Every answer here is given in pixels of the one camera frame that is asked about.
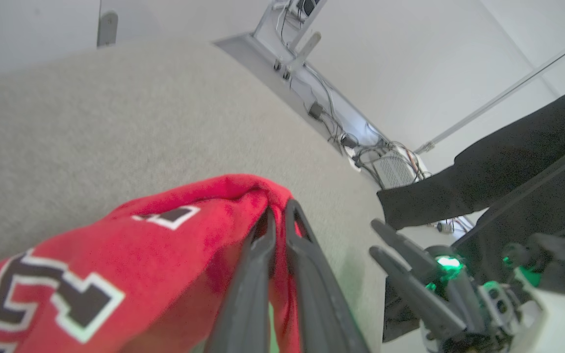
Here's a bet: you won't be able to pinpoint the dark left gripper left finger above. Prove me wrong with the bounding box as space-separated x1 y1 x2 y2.
204 208 277 353

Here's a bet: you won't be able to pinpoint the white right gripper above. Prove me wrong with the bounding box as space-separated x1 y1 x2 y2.
369 244 565 353

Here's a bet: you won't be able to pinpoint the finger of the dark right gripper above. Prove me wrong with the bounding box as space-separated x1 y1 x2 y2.
371 219 443 283

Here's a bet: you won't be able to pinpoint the black fabric cover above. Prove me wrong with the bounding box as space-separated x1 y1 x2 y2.
377 77 565 344

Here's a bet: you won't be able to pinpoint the white metal stand frame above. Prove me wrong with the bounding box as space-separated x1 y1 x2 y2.
252 0 328 80

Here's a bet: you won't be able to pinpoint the red Bulls jersey shirt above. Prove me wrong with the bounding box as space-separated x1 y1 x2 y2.
0 174 312 353

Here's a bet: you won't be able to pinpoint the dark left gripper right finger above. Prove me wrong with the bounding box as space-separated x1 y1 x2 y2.
284 199 370 353

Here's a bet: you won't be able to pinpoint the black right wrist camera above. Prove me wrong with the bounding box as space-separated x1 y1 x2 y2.
503 233 565 295

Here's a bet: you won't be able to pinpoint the white wall cable duct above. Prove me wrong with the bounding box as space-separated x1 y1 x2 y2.
414 31 565 154

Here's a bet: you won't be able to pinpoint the tangled floor cables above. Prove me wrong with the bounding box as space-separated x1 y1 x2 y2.
275 5 474 234

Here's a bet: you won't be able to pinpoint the white perforated computer case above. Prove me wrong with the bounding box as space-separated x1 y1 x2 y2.
371 150 431 190

